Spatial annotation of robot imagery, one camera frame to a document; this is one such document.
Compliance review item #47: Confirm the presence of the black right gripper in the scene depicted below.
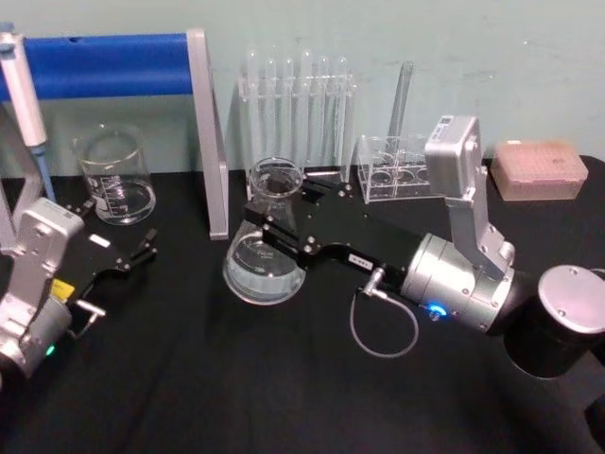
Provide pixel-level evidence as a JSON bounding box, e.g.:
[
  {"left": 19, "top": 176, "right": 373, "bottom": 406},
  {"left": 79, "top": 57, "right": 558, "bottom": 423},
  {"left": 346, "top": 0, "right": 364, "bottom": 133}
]
[{"left": 243, "top": 170, "right": 427, "bottom": 290}]

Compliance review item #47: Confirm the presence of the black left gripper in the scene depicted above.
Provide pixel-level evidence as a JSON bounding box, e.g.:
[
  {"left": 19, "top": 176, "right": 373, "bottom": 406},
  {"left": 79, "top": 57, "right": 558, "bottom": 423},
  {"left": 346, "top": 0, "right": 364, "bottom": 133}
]
[{"left": 50, "top": 200, "right": 160, "bottom": 305}]

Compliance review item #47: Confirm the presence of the glass conical flask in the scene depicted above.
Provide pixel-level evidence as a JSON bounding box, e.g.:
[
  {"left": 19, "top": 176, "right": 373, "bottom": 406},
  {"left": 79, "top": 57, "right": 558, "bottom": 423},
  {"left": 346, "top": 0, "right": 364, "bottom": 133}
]
[{"left": 221, "top": 156, "right": 306, "bottom": 306}]

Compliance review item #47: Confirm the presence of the glass beaker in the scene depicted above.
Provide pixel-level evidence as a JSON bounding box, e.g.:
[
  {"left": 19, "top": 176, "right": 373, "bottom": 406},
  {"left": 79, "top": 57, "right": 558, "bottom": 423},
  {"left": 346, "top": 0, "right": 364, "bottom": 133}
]
[{"left": 69, "top": 121, "right": 158, "bottom": 227}]

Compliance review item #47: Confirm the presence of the tall clear test tube rack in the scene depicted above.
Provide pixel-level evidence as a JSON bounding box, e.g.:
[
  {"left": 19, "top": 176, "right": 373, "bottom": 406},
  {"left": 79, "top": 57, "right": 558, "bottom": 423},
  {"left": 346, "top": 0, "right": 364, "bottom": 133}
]
[{"left": 237, "top": 72, "right": 359, "bottom": 184}]

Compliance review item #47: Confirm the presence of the low clear acrylic rack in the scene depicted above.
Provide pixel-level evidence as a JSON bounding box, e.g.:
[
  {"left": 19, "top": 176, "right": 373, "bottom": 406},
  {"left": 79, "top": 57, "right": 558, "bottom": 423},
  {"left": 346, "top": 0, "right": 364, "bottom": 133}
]
[{"left": 355, "top": 133, "right": 446, "bottom": 205}]

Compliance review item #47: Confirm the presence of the clear test tube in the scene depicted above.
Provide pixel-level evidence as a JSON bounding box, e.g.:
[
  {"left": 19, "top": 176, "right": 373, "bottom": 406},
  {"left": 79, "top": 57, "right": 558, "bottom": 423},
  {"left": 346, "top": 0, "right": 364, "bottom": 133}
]
[
  {"left": 300, "top": 48, "right": 315, "bottom": 162},
  {"left": 246, "top": 49, "right": 262, "bottom": 160},
  {"left": 281, "top": 56, "right": 296, "bottom": 162},
  {"left": 264, "top": 56, "right": 278, "bottom": 162},
  {"left": 334, "top": 56, "right": 349, "bottom": 166},
  {"left": 386, "top": 60, "right": 417, "bottom": 143},
  {"left": 317, "top": 55, "right": 332, "bottom": 163}
]

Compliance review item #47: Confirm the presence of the blue and grey pipette stand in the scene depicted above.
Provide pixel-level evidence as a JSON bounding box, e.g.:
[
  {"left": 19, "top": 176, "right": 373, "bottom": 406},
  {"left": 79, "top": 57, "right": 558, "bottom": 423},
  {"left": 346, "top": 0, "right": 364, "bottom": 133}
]
[{"left": 0, "top": 27, "right": 232, "bottom": 259}]

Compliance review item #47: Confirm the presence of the black table cloth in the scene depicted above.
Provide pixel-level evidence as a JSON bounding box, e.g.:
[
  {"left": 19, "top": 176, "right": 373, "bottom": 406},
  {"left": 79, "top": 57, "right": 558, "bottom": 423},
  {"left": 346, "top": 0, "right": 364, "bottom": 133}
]
[{"left": 0, "top": 153, "right": 605, "bottom": 454}]

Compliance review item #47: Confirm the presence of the pink pipette tip box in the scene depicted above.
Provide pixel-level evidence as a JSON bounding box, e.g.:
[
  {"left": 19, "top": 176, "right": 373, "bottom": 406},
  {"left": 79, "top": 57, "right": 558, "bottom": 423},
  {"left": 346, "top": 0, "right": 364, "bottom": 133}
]
[{"left": 488, "top": 138, "right": 590, "bottom": 202}]

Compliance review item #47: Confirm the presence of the grey right gripper cable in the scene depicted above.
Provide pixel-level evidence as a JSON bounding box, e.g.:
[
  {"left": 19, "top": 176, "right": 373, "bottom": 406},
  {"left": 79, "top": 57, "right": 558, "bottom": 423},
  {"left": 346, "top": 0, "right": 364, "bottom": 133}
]
[{"left": 348, "top": 266, "right": 421, "bottom": 359}]

